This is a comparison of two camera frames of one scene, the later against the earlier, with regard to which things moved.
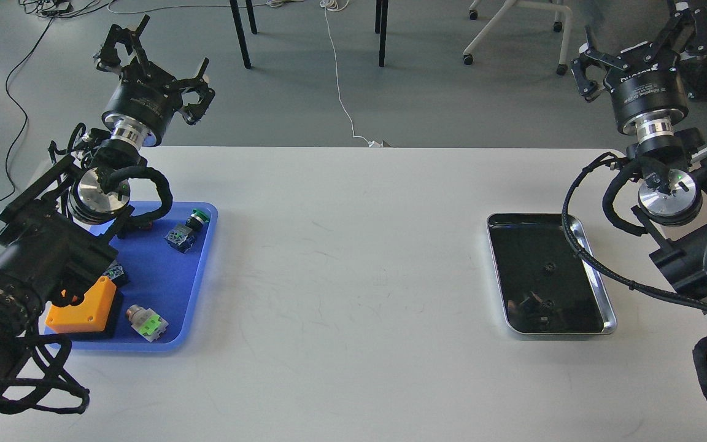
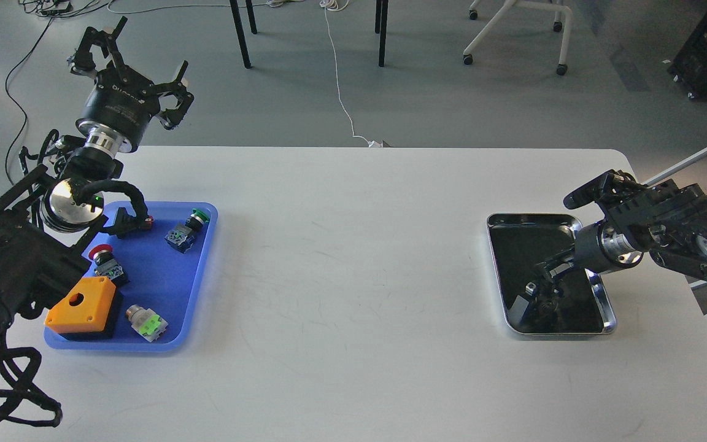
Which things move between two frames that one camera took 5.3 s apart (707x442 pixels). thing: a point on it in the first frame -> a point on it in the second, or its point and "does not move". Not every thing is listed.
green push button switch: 181,236 does not move
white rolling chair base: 562,68 does not move
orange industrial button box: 90,315 does not move
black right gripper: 641,85 -> 596,247
